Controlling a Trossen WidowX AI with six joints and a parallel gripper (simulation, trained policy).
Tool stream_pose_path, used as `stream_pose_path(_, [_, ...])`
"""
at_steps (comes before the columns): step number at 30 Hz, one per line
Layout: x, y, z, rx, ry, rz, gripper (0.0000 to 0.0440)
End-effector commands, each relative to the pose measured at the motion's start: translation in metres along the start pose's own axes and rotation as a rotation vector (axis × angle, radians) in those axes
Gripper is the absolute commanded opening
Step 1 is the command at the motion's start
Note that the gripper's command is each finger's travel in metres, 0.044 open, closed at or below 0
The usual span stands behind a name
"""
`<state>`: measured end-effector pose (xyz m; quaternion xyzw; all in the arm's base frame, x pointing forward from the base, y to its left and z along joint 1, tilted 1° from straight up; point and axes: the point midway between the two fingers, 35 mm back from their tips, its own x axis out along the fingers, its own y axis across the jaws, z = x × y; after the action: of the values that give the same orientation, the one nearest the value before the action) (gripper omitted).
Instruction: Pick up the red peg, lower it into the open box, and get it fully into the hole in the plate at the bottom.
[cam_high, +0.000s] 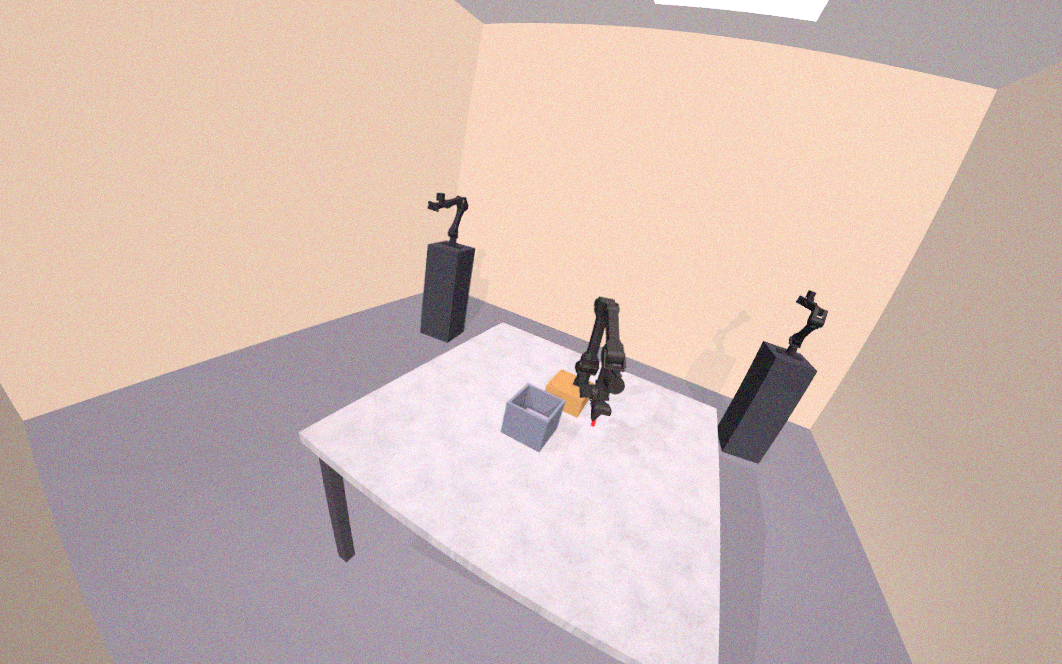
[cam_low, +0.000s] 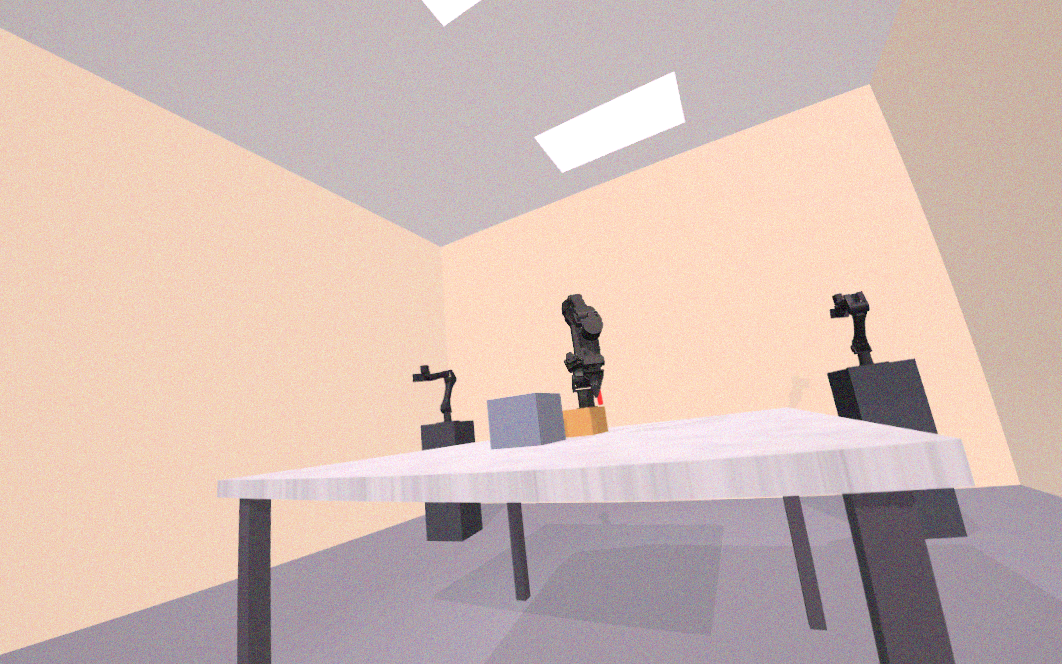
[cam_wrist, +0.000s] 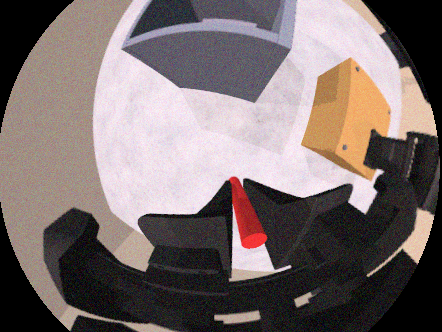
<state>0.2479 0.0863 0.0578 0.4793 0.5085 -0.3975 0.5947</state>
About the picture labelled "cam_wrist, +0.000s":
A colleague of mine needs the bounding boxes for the red peg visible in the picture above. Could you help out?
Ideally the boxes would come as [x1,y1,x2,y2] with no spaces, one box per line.
[229,177,268,249]

